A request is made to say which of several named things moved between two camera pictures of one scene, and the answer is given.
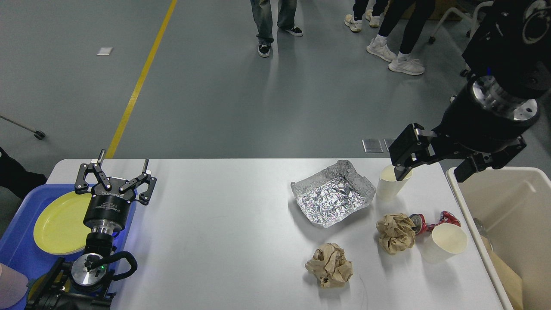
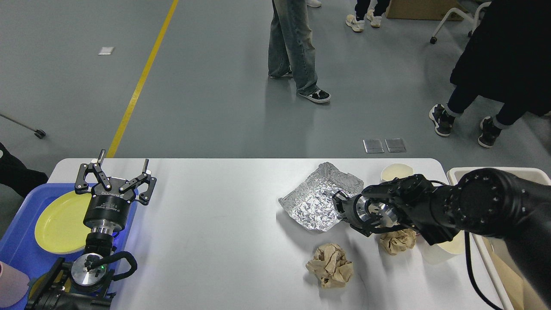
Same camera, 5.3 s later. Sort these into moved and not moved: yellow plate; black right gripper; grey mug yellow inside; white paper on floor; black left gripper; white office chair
Moved: black right gripper
Not moved: grey mug yellow inside; black left gripper; white office chair; white paper on floor; yellow plate
